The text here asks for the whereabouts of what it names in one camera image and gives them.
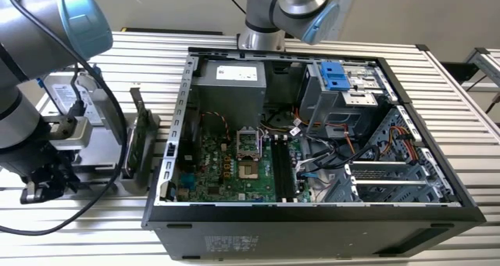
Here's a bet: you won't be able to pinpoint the green motherboard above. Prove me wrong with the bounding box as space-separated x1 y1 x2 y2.
173 131 313 203

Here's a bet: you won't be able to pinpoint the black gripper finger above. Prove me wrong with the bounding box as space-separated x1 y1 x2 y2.
18 166 78 204

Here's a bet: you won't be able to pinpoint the orange red wire bundle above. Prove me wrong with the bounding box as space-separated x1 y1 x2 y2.
379 125 425 165

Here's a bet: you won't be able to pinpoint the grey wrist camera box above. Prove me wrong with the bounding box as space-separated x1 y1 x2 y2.
41 115 93 150

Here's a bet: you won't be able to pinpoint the metal drive cage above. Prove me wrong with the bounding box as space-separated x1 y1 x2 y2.
299 59 395 139

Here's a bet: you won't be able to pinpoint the grey power supply unit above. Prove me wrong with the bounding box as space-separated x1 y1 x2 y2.
190 59 269 132

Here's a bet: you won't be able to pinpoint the coloured wire bundle white plugs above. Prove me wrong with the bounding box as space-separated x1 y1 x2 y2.
259 121 303 137

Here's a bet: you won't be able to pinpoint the grey parts rack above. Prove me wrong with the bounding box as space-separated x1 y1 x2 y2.
37 87 161 196

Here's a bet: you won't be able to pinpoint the red black twisted wire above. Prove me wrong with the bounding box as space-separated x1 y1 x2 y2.
198 111 231 141

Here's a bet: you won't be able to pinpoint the blue expansion slot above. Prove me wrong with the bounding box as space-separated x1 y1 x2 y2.
178 173 197 190

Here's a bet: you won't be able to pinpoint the black PC case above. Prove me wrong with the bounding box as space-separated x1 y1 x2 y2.
139 45 487 261

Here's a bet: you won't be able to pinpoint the hard disk in blue carrier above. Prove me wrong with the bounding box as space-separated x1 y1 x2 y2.
37 68 105 126

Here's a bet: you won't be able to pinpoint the blue plastic drive latch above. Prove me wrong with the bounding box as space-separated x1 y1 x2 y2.
317 61 349 91

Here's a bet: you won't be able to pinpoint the CPU socket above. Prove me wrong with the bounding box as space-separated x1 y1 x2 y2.
237 159 261 181

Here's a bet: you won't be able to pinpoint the black cable bundle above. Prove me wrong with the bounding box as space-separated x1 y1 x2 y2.
302 132 378 170

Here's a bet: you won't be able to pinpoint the metal socket cover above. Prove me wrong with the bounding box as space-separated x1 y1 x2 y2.
235 125 261 160

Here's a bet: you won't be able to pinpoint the black RAM slot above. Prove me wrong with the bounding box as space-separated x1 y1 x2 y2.
270 135 282 203
274 135 287 203
279 135 293 203
285 135 297 203

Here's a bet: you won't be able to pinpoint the aluminium frame table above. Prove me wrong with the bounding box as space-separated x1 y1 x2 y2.
459 46 500 114

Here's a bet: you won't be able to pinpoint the green graphics card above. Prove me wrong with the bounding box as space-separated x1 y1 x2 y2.
119 87 153 179

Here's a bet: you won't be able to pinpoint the black box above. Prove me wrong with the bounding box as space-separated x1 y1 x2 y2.
439 61 478 82

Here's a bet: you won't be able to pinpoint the black fan housing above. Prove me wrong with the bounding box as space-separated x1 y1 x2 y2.
181 100 203 173

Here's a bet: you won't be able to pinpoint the grey metal disk bay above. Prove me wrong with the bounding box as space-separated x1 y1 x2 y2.
342 159 455 204

